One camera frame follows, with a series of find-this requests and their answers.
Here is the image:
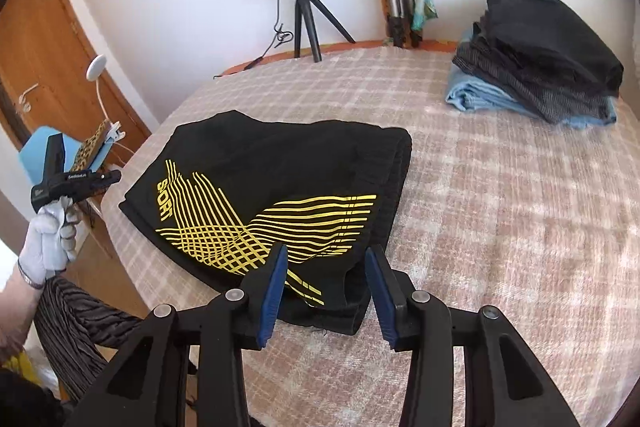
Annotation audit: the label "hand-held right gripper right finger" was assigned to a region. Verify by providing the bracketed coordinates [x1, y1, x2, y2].
[364, 246, 583, 427]

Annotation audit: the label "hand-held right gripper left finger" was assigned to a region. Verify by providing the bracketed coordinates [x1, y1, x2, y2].
[65, 243, 289, 427]

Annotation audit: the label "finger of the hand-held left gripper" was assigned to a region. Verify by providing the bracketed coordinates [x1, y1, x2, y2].
[80, 170, 122, 198]

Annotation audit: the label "black pants with yellow print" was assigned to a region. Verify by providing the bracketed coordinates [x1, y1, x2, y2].
[118, 109, 413, 337]

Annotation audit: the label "person's left forearm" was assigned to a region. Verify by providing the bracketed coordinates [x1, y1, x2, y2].
[0, 261, 47, 360]

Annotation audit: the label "grey folded pants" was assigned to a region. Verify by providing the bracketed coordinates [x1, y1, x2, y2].
[452, 24, 618, 124]

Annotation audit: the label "plain black folded pants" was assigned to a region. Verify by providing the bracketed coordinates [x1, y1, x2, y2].
[472, 0, 626, 98]

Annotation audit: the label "person's left hand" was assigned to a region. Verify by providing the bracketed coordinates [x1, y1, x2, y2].
[19, 198, 82, 279]

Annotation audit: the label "leopard print cloth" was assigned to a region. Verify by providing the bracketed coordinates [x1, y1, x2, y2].
[66, 121, 112, 174]

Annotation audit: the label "blue chair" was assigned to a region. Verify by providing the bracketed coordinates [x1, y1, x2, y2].
[19, 124, 115, 190]

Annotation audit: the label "white clip lamp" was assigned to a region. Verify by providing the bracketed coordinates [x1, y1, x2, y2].
[86, 53, 136, 156]

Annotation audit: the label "plaid blanket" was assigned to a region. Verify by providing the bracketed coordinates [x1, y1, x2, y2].
[100, 39, 640, 427]

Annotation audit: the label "person's striped garment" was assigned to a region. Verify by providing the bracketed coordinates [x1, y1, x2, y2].
[32, 276, 153, 404]

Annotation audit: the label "wooden door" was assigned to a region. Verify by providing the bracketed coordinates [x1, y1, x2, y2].
[0, 0, 153, 160]

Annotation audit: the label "light blue folded jeans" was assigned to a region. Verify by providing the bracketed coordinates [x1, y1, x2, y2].
[445, 29, 618, 130]

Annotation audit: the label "orange bed sheet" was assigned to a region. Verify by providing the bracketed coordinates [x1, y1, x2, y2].
[215, 38, 471, 78]

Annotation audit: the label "black mini tripod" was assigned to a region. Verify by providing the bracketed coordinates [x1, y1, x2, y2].
[292, 0, 357, 64]

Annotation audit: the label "wrist bracelet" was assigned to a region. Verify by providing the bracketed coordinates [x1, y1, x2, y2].
[17, 259, 47, 292]

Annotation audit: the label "metal door handle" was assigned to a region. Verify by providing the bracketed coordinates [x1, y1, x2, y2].
[16, 83, 42, 114]

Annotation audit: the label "black ring light cable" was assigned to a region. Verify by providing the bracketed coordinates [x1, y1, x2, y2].
[212, 0, 295, 80]

